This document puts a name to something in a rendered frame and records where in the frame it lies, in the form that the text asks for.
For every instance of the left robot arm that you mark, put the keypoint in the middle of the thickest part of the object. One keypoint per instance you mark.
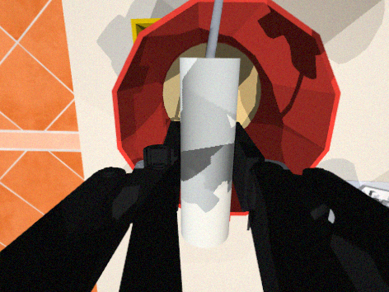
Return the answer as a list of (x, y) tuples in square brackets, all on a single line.
[(378, 194)]

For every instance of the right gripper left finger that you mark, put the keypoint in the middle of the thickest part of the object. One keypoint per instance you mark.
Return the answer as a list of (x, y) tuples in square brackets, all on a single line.
[(68, 248)]

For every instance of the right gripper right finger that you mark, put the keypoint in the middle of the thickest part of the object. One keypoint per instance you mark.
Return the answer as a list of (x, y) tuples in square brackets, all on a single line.
[(290, 242)]

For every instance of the yellow square tray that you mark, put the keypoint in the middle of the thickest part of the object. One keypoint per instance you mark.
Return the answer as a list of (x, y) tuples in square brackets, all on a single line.
[(139, 25)]

